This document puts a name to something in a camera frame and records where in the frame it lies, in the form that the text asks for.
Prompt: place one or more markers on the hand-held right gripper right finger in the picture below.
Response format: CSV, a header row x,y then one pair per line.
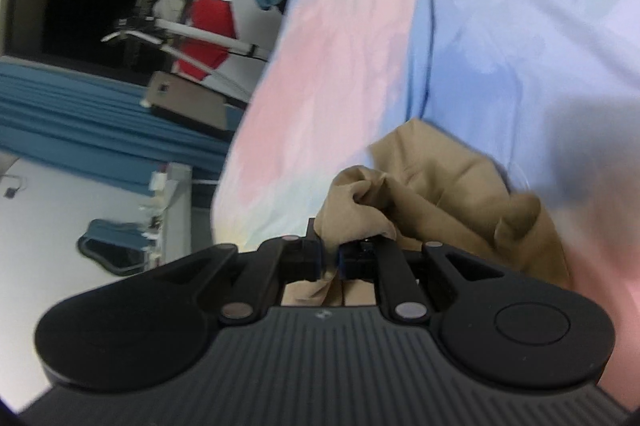
x,y
344,262

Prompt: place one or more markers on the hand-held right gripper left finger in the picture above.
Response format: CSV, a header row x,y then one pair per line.
x,y
320,258

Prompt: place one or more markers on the tan pants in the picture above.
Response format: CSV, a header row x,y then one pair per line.
x,y
440,186

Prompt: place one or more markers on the white clothes drying rack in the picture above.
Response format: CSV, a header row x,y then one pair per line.
x,y
200,34

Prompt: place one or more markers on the white side cabinet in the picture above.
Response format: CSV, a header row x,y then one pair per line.
x,y
177,216

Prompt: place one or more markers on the black oval floor object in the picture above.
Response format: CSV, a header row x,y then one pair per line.
x,y
115,251

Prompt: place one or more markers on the red garment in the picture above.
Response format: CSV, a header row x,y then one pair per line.
x,y
210,16

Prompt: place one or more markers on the blue curtain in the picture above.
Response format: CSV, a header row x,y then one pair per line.
x,y
75,116

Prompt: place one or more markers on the white garment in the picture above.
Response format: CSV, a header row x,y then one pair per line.
x,y
170,6

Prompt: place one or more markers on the pastel tie-dye bed sheet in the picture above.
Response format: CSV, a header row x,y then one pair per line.
x,y
500,6

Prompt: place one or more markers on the black wall plug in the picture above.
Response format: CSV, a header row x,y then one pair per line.
x,y
10,192

